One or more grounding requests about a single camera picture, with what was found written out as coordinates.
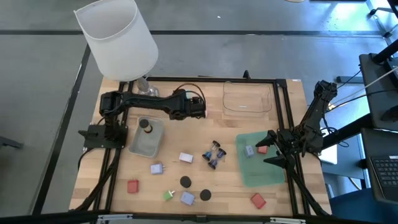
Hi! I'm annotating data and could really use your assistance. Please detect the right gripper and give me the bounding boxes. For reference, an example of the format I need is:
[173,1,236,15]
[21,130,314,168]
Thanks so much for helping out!
[255,129,301,170]

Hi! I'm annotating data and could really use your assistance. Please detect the lavender block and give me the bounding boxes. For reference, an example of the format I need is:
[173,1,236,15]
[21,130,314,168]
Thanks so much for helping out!
[178,152,195,164]

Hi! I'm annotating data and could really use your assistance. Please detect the clear black capped hourglass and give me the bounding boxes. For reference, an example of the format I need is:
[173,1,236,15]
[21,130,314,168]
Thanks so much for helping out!
[139,119,154,134]

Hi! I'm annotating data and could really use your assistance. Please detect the office chair base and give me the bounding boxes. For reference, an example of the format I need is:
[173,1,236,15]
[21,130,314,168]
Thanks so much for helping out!
[368,0,398,40]

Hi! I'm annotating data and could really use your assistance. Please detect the green translucent tray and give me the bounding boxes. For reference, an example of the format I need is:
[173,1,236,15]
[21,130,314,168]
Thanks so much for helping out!
[235,130,286,189]

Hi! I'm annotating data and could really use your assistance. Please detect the clear plastic tray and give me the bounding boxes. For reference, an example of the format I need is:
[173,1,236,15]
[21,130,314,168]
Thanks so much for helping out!
[222,81,274,118]

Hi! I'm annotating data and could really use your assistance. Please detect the white sheet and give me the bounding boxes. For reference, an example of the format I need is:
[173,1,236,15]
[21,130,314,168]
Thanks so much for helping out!
[318,144,338,165]

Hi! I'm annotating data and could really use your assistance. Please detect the grey plastic bin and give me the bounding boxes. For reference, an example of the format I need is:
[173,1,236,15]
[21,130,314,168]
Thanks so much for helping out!
[128,116,166,159]

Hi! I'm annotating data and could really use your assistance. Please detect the black support beam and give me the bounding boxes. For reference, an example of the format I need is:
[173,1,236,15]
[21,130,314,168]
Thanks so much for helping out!
[320,113,374,150]

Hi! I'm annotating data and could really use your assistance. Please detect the blue chair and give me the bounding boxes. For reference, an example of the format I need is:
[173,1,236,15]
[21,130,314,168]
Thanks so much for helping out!
[328,186,398,224]

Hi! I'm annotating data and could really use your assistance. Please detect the white shade table lamp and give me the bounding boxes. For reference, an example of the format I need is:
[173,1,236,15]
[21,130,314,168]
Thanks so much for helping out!
[73,0,160,98]

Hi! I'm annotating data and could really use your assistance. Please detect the grey stand foot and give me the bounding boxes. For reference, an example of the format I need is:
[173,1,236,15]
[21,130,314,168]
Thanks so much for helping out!
[335,75,364,84]

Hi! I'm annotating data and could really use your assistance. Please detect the black laptop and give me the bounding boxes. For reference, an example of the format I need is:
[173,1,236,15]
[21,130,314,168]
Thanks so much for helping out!
[361,127,398,207]

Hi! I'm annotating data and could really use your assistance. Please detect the black equipment stand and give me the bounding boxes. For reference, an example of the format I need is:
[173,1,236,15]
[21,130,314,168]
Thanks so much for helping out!
[359,39,398,131]

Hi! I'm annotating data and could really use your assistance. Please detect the dark floor object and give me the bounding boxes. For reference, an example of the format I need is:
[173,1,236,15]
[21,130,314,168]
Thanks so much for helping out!
[0,136,24,149]

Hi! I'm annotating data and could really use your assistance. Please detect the black left wrist camera cable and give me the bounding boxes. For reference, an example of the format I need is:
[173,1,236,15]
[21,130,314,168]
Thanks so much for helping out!
[172,82,206,105]

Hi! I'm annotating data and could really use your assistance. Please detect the black aluminium rig frame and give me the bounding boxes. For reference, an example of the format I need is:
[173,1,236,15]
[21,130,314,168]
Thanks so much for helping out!
[70,76,332,218]

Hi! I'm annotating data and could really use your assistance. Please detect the silver metal bracket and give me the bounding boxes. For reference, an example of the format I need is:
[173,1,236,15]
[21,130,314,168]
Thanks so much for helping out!
[269,217,307,224]
[98,213,134,223]

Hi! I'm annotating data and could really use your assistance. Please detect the white cable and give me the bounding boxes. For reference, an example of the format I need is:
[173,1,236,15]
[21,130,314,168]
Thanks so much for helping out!
[329,66,398,108]

